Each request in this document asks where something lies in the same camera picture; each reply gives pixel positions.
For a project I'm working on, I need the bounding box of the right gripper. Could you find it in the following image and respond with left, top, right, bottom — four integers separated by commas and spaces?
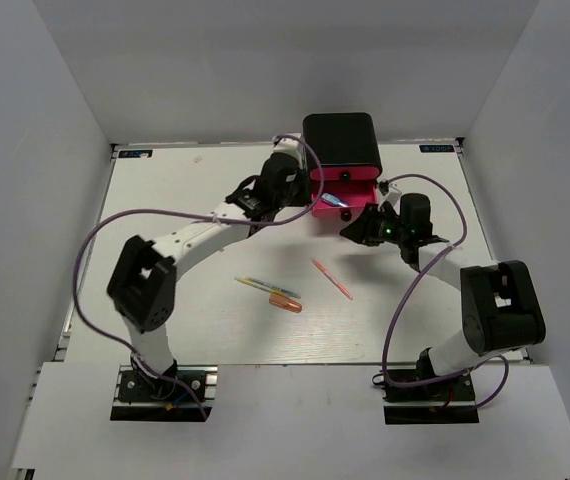
341, 202, 410, 246

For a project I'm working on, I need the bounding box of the blue correction tape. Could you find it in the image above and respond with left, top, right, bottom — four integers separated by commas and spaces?
321, 193, 349, 208

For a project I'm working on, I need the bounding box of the orange pink pen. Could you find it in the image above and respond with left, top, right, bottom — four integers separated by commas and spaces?
311, 258, 353, 301

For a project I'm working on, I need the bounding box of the black pink drawer organizer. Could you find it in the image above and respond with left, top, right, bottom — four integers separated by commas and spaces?
302, 112, 382, 222

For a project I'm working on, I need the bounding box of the yellow blue pen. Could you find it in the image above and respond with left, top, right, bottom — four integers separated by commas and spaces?
234, 277, 301, 299

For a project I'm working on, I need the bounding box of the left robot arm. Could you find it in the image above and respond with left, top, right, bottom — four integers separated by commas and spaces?
107, 151, 311, 399

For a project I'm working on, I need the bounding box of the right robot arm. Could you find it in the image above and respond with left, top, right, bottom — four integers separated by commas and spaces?
340, 193, 546, 399

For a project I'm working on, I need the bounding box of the right blue table label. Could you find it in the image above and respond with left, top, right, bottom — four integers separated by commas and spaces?
419, 144, 455, 153

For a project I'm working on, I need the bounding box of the blue table label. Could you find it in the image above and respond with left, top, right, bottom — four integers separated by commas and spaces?
419, 144, 455, 153
118, 149, 153, 159

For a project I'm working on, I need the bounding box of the left blue table label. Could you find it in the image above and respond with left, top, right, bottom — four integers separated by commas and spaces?
118, 149, 153, 159

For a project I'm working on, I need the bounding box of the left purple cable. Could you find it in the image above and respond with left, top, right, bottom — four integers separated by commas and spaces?
72, 132, 324, 420

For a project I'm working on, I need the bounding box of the purple cable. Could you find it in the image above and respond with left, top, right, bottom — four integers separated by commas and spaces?
72, 132, 324, 420
380, 173, 511, 411

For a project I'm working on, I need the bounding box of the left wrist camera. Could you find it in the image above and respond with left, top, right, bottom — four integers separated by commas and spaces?
272, 134, 302, 157

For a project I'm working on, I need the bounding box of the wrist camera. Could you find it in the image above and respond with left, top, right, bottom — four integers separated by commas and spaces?
272, 134, 302, 157
377, 180, 402, 207

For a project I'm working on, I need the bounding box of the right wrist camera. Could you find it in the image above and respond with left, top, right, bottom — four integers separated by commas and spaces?
377, 180, 402, 207

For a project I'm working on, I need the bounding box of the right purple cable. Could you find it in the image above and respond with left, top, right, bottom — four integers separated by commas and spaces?
380, 173, 511, 411

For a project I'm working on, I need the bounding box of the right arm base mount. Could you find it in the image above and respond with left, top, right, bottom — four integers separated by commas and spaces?
372, 372, 479, 426

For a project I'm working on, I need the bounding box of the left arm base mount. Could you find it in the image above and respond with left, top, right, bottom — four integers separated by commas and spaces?
110, 365, 218, 423

